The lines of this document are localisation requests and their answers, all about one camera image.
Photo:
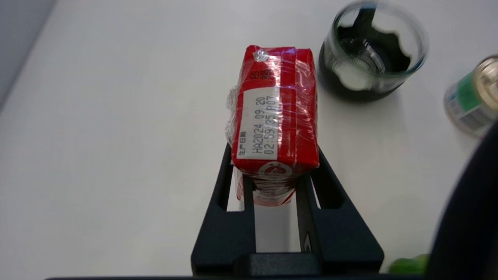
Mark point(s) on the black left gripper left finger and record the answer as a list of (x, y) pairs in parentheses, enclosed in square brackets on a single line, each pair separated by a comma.
[(221, 233)]

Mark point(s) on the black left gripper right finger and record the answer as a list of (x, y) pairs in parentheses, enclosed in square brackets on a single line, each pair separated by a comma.
[(342, 237)]

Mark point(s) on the red snack packet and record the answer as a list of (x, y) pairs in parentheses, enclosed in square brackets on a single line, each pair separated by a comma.
[(276, 116)]

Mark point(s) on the green lime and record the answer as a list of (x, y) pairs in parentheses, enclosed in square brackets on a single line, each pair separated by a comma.
[(408, 265)]

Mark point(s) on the metal can with green label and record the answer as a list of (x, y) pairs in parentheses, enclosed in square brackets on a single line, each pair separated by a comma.
[(474, 97)]

